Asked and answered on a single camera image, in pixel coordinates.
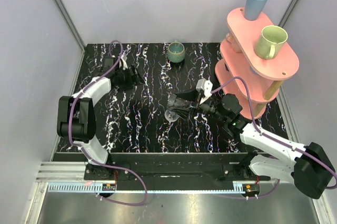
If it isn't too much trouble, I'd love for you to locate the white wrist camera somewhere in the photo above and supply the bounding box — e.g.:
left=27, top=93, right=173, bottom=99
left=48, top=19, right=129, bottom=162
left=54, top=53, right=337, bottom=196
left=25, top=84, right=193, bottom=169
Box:
left=119, top=55, right=128, bottom=70
left=195, top=78, right=213, bottom=104

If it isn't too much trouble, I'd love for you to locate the aluminium rail frame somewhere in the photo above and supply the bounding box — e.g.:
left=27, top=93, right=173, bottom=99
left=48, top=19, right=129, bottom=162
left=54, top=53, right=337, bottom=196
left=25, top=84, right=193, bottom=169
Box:
left=34, top=162, right=324, bottom=196

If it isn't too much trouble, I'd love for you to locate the teal ceramic bowl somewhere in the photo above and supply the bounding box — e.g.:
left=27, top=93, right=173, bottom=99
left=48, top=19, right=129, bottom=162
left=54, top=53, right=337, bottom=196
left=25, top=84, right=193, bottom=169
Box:
left=166, top=42, right=185, bottom=63

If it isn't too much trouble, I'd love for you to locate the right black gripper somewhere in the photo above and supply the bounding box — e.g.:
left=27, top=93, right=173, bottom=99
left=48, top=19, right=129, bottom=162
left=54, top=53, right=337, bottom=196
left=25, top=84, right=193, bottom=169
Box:
left=169, top=84, right=229, bottom=122

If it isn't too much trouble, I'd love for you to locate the pink three-tier shelf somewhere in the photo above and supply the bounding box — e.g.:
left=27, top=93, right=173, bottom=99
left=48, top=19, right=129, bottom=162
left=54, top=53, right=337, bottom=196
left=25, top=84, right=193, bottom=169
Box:
left=215, top=7, right=300, bottom=119

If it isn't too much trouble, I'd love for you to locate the blue plastic cup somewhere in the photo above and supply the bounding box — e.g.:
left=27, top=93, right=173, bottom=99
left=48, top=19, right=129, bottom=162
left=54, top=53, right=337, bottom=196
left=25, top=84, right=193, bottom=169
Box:
left=244, top=0, right=267, bottom=21

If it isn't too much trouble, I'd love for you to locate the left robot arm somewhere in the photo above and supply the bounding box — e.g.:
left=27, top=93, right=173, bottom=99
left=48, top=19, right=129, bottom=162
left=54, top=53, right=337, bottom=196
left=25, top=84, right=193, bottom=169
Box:
left=56, top=58, right=145, bottom=180

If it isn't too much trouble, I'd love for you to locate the green ceramic mug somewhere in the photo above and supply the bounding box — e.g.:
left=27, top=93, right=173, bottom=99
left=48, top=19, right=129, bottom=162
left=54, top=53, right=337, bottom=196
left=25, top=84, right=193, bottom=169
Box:
left=254, top=25, right=288, bottom=60

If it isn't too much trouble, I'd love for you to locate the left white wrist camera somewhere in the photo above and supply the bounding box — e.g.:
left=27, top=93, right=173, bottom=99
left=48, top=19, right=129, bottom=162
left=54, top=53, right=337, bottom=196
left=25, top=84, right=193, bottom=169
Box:
left=119, top=55, right=128, bottom=70

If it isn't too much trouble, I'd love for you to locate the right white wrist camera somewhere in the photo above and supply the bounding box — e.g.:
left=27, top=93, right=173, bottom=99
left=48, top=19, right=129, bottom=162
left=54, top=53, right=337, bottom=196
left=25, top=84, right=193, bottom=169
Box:
left=195, top=78, right=213, bottom=104

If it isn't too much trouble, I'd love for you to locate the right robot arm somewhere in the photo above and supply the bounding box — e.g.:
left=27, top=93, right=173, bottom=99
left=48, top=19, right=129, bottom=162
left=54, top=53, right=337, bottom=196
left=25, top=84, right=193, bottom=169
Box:
left=167, top=90, right=336, bottom=199

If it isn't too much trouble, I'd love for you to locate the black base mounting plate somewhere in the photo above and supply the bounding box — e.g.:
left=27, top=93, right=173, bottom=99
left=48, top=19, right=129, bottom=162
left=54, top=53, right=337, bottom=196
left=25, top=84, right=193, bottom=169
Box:
left=83, top=152, right=271, bottom=181

